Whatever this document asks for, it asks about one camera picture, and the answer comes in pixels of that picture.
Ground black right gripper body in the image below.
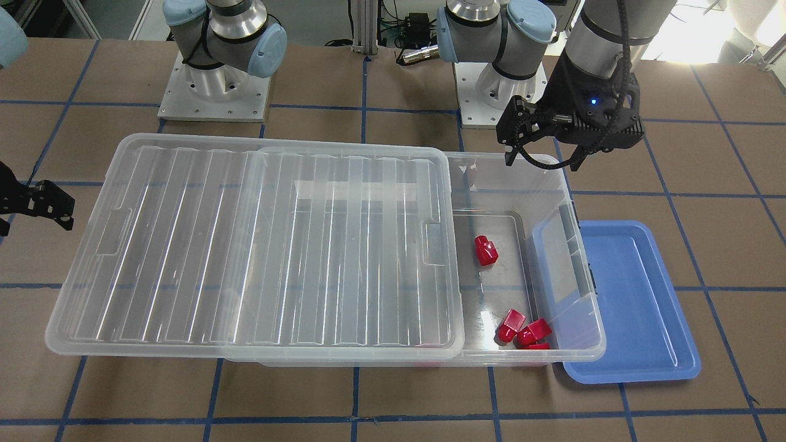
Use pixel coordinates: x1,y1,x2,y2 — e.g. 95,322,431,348
1,163,76,226

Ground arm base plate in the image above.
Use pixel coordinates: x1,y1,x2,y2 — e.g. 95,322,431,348
454,63,547,130
157,53,270,123

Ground clear plastic box lid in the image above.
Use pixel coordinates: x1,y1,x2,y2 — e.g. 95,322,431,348
45,133,464,366

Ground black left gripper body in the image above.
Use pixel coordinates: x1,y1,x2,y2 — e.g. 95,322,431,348
496,59,645,154

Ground aluminium frame post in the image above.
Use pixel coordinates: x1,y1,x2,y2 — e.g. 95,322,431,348
349,0,379,58

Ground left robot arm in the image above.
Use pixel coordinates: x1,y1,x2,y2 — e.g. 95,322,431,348
436,1,675,171

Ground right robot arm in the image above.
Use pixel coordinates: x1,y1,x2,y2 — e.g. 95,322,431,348
1,1,287,230

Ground blue plastic tray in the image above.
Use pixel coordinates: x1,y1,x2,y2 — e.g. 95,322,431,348
564,219,702,384

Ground clear plastic storage box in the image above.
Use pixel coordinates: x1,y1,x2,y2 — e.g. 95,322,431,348
221,149,606,366

